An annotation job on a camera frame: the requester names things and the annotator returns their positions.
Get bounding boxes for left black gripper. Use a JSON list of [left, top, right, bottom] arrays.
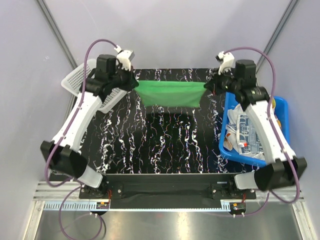
[[108, 63, 139, 92]]

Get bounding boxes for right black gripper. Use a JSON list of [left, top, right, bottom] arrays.
[[204, 66, 241, 96]]

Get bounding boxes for green microfiber towel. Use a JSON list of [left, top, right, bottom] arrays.
[[134, 80, 206, 108]]

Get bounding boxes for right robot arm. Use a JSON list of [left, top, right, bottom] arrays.
[[204, 57, 307, 199]]

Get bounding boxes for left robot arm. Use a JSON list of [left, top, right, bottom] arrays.
[[40, 50, 139, 198]]

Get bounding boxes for white perforated plastic basket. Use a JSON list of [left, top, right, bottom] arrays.
[[61, 59, 128, 114]]

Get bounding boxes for orange floral towel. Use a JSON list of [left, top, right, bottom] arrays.
[[271, 98, 285, 131]]

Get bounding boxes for blue plastic bin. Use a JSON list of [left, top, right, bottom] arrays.
[[218, 92, 290, 168]]

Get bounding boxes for blue white patterned towel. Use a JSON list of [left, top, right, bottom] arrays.
[[223, 104, 265, 161]]

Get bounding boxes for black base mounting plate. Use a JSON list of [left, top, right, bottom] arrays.
[[79, 173, 256, 211]]

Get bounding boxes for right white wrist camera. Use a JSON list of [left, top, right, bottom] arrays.
[[216, 51, 235, 75]]

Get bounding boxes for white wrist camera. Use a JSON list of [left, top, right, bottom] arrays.
[[114, 45, 135, 71], [216, 51, 235, 75]]

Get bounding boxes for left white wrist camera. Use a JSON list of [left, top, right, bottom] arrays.
[[114, 45, 135, 71]]

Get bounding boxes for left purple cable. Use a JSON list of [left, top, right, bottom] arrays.
[[43, 38, 122, 238]]

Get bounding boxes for aluminium frame rail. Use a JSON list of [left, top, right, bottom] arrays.
[[32, 181, 306, 213]]

